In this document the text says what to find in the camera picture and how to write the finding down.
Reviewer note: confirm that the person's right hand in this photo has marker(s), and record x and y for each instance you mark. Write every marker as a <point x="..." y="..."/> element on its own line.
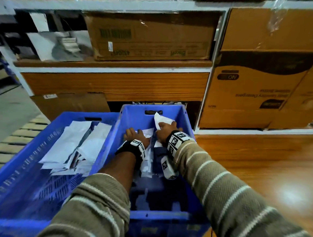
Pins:
<point x="166" y="131"/>

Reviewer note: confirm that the white packets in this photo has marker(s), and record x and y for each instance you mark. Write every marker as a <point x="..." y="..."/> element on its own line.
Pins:
<point x="73" y="139"/>
<point x="148" y="166"/>

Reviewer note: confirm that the blue metal storage rack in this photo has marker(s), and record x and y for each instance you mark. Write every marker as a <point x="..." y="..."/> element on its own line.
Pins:
<point x="7" y="68"/>

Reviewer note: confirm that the person's right forearm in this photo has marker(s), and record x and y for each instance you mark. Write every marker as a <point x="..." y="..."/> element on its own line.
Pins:
<point x="232" y="195"/>

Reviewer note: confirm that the left wrist marker band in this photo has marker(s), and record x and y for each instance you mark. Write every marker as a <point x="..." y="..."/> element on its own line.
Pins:
<point x="127" y="149"/>

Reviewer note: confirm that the right wrist marker band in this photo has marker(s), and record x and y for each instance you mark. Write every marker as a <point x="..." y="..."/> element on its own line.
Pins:
<point x="177" y="140"/>

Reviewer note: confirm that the stack of grey paper trays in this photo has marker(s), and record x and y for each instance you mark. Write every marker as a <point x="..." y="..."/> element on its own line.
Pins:
<point x="69" y="45"/>

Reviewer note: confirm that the perforated blue plastic crate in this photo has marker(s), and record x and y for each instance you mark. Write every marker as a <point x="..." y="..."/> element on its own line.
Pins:
<point x="24" y="190"/>

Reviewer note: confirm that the wrist marker band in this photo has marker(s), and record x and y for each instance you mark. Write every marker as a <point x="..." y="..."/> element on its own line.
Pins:
<point x="127" y="149"/>
<point x="177" y="140"/>

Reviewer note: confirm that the person's left forearm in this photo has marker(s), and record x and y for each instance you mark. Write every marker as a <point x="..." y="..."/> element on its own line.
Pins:
<point x="102" y="195"/>

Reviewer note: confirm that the white open box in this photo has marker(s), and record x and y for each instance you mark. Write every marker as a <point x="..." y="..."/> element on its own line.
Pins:
<point x="41" y="46"/>

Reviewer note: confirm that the white paper sheet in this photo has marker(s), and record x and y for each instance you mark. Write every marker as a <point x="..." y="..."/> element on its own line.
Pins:
<point x="39" y="22"/>

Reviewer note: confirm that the person's left hand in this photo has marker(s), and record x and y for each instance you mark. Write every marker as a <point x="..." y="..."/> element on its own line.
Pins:
<point x="138" y="139"/>

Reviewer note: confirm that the large brown cardboard box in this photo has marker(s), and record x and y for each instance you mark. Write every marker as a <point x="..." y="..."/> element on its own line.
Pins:
<point x="151" y="36"/>

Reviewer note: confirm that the flat cardboard sheet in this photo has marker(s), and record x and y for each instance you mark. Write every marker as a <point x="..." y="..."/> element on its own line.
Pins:
<point x="73" y="105"/>

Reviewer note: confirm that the wooden pallet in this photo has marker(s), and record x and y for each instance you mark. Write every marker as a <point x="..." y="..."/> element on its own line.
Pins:
<point x="22" y="136"/>

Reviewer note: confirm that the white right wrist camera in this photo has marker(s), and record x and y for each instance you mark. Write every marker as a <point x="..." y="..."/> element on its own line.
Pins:
<point x="168" y="168"/>

